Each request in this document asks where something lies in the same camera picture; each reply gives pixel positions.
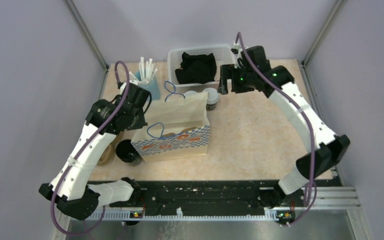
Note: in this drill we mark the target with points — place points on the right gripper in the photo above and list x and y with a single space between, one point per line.
228 71

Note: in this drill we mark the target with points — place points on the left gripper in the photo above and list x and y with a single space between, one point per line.
141 122

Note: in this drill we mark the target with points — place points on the checkered paper takeout bag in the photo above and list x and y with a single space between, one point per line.
172 114

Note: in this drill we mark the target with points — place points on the brown cardboard cup carrier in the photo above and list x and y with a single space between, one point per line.
110 151
179 133

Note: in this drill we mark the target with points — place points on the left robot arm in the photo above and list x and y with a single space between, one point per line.
70 191

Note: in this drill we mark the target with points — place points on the white plastic basket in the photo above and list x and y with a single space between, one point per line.
221 52

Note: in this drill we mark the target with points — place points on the blue straw holder cup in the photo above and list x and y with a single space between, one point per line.
151 86

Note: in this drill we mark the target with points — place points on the black cloth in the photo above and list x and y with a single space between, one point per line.
196 69

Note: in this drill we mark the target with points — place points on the black paper cup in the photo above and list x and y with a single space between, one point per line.
127 153

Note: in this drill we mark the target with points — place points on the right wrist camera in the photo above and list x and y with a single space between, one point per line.
236 56

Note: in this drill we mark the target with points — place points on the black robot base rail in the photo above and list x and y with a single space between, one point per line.
226 200

